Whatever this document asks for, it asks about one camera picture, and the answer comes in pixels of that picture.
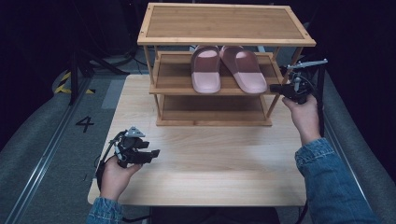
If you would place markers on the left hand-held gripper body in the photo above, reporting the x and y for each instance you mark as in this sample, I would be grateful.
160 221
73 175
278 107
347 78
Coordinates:
129 146

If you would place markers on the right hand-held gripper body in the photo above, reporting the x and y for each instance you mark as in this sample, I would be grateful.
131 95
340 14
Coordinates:
302 87

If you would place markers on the pink slipper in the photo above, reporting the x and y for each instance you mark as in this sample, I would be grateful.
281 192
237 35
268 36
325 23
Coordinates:
246 71
206 73

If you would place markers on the wooden shoe rack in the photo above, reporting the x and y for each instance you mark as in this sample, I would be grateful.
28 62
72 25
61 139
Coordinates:
222 23

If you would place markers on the person's right hand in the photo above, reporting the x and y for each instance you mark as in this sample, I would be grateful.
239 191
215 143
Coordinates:
303 116

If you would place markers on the person's left hand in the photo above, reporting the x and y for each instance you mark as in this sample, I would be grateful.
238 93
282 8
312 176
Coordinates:
116 180

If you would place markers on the yellow and black hazard tape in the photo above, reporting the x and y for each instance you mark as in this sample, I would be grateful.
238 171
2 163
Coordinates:
63 87

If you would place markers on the metal floor rail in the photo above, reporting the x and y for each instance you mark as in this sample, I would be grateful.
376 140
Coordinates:
43 158

